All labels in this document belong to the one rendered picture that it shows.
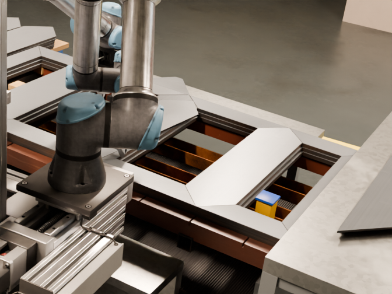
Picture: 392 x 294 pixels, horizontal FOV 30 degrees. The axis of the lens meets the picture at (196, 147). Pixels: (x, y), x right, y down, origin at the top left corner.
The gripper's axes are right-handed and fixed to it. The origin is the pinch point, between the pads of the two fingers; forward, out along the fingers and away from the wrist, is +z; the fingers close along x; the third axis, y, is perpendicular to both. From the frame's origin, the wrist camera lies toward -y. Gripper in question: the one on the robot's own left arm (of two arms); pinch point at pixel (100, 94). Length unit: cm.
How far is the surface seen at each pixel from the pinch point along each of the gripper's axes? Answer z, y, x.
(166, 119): 5.9, 23.5, 10.1
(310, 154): 9, 76, 26
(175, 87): 13, 2, 55
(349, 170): -13, 101, -20
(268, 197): 3, 79, -23
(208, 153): 20.5, 37.2, 22.1
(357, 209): -16, 111, -44
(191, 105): 6.0, 24.0, 28.2
